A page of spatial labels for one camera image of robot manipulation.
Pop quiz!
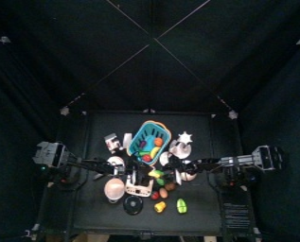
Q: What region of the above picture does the pinkish white toy pot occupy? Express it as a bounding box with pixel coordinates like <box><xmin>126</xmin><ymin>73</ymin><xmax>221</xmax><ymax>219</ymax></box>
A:
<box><xmin>103</xmin><ymin>177</ymin><xmax>127</xmax><ymax>204</ymax></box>

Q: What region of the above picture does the small white toy bowl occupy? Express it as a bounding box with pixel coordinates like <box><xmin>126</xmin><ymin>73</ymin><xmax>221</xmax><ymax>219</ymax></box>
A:
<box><xmin>104</xmin><ymin>155</ymin><xmax>127</xmax><ymax>168</ymax></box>

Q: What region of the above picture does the yellow toy pepper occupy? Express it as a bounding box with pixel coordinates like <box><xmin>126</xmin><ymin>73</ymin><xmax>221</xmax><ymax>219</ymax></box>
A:
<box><xmin>152</xmin><ymin>200</ymin><xmax>167</xmax><ymax>214</ymax></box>

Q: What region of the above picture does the white toy plate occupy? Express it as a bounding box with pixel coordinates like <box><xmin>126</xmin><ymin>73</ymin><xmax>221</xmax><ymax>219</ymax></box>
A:
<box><xmin>158</xmin><ymin>151</ymin><xmax>172</xmax><ymax>167</ymax></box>

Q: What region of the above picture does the white toy appliance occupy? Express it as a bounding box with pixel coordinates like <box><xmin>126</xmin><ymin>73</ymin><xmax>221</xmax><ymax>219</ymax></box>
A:
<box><xmin>103</xmin><ymin>132</ymin><xmax>124</xmax><ymax>152</ymax></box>

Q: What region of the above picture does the white printed table label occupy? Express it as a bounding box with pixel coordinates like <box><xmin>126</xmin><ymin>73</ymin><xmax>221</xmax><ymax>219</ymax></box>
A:
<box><xmin>222</xmin><ymin>201</ymin><xmax>250</xmax><ymax>231</ymax></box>

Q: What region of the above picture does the yellow toy corn cob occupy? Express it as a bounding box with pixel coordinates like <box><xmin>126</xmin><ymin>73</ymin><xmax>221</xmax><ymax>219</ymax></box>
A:
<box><xmin>148</xmin><ymin>169</ymin><xmax>164</xmax><ymax>180</ymax></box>

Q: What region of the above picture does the teal plastic basket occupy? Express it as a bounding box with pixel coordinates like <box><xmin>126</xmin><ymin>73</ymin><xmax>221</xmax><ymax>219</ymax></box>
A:
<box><xmin>127</xmin><ymin>120</ymin><xmax>172</xmax><ymax>158</ymax></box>

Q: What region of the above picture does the yellow toy banana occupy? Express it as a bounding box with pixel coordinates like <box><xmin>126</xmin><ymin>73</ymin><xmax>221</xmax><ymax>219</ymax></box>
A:
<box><xmin>150</xmin><ymin>146</ymin><xmax>162</xmax><ymax>159</ymax></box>

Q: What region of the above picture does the white star shaped toy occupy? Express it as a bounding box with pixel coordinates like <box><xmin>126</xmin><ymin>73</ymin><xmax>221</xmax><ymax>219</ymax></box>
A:
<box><xmin>175</xmin><ymin>130</ymin><xmax>194</xmax><ymax>145</ymax></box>

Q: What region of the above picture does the light green toy fruit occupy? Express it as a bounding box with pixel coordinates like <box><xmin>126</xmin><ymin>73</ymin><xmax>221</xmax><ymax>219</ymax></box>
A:
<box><xmin>174</xmin><ymin>198</ymin><xmax>188</xmax><ymax>215</ymax></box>

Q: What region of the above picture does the white toy toaster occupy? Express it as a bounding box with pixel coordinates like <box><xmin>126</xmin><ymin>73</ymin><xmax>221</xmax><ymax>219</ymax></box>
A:
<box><xmin>124</xmin><ymin>171</ymin><xmax>154</xmax><ymax>199</ymax></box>

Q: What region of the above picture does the white toy board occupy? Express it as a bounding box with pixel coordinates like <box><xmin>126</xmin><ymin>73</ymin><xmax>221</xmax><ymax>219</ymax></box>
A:
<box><xmin>122</xmin><ymin>132</ymin><xmax>132</xmax><ymax>149</ymax></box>

